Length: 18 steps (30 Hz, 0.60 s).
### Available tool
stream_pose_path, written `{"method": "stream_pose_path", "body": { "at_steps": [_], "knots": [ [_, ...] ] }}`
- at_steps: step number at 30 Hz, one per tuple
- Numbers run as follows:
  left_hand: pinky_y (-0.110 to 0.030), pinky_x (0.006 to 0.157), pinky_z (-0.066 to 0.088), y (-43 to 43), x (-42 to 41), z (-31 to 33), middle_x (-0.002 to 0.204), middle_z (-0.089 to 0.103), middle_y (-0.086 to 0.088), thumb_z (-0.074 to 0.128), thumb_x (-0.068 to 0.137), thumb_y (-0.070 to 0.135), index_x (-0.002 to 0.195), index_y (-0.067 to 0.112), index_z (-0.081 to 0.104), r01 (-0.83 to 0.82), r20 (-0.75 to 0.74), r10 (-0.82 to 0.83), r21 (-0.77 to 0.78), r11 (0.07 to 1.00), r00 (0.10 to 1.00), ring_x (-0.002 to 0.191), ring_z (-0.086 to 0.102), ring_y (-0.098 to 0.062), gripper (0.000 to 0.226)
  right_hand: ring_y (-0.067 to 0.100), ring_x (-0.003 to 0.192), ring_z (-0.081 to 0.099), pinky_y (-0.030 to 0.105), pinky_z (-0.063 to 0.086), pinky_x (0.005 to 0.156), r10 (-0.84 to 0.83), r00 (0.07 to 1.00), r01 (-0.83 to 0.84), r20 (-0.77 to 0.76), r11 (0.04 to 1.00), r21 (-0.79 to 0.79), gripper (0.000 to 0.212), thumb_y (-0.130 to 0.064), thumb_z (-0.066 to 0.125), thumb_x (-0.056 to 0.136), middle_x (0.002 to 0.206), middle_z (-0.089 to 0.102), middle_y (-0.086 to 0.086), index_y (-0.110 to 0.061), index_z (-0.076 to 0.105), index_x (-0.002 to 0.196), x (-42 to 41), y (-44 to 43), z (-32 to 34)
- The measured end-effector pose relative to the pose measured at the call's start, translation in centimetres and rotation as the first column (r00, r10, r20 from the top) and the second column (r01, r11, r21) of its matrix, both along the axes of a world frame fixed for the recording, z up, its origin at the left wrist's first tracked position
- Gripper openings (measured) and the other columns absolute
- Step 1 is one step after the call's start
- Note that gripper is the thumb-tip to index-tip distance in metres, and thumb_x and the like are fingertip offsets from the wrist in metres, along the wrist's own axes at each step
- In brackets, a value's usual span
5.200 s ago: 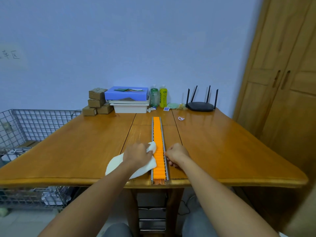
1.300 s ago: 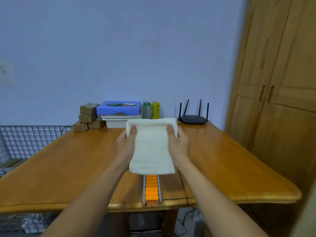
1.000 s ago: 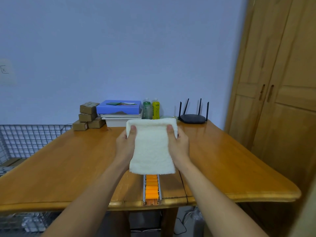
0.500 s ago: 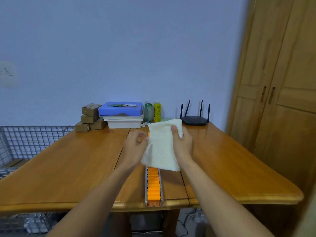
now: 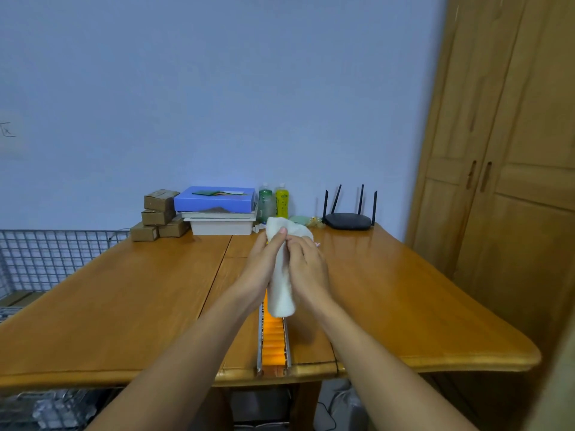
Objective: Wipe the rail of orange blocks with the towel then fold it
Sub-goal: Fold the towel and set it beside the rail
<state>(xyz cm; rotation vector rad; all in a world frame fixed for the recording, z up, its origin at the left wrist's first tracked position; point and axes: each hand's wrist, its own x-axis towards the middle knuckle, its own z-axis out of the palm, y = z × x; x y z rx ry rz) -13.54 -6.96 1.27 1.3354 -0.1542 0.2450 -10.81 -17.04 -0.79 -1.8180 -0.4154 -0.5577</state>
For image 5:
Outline person's right hand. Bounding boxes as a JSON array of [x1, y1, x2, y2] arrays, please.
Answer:
[[286, 234, 333, 313]]

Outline person's left hand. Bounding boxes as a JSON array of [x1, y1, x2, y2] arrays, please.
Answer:
[[232, 227, 288, 313]]

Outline white cloth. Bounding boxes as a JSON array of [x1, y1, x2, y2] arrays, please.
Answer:
[[264, 216, 315, 318]]

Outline person's right forearm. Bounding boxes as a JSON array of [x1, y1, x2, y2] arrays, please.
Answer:
[[302, 292, 478, 431]]

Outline person's left forearm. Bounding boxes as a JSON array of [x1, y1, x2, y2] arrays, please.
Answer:
[[84, 285, 258, 431]]

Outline green drink bottle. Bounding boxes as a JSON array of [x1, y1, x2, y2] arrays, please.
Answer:
[[257, 182, 276, 224]]

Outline yellow drink bottle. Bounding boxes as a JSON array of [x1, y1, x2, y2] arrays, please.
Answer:
[[275, 183, 290, 219]]

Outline black router with antennas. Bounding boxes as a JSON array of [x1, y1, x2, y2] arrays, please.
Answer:
[[321, 184, 378, 231]]

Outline white rectangular box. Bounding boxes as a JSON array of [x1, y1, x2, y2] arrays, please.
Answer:
[[184, 217, 257, 236]]

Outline white book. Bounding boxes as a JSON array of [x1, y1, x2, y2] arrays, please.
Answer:
[[181, 209, 258, 220]]

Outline blue flat box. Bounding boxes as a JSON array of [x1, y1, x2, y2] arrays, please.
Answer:
[[173, 186, 257, 214]]

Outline orange ribbed strip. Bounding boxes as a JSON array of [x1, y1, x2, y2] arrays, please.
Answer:
[[262, 289, 287, 368]]

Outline small brown cardboard box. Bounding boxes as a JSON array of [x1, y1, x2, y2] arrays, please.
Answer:
[[158, 215, 190, 239], [130, 222, 160, 243], [144, 189, 181, 213], [141, 209, 177, 227]]

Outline wooden table leg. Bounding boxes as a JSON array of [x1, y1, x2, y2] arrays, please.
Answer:
[[289, 380, 323, 431]]

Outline wooden wardrobe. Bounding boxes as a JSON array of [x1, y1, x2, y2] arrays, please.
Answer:
[[404, 0, 575, 431]]

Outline metal table slide rail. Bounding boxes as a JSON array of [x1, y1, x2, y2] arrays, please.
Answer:
[[256, 301, 265, 374], [282, 316, 293, 369]]

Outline black cable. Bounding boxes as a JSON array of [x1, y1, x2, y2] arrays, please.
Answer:
[[314, 401, 338, 431]]

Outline grey wire mesh basket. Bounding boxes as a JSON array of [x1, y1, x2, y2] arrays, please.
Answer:
[[0, 228, 131, 324]]

